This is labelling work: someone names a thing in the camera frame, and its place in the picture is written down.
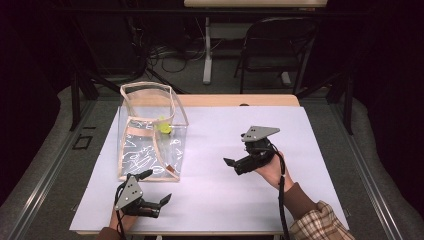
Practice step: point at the black metal stand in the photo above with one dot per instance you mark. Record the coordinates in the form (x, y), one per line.
(76, 100)
(346, 100)

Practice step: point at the transparent bag with beige trim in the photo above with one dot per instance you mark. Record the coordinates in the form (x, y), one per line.
(143, 156)

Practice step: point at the white desk with wooden top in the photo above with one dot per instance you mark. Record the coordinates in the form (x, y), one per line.
(207, 50)

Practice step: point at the yellow plastic shuttlecock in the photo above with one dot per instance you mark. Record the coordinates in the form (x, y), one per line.
(164, 127)

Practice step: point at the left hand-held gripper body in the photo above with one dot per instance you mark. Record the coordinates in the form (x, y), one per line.
(130, 195)

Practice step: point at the black folding chair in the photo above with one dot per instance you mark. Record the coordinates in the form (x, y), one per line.
(276, 60)

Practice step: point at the person's left hand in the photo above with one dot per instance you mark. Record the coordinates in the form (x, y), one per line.
(120, 220)

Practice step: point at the person's right hand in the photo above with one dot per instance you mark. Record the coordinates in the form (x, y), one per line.
(275, 171)

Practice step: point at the grey metal floor rail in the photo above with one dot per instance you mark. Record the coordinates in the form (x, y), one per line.
(50, 166)
(366, 166)

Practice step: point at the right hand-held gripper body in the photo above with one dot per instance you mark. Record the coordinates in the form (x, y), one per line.
(258, 151)

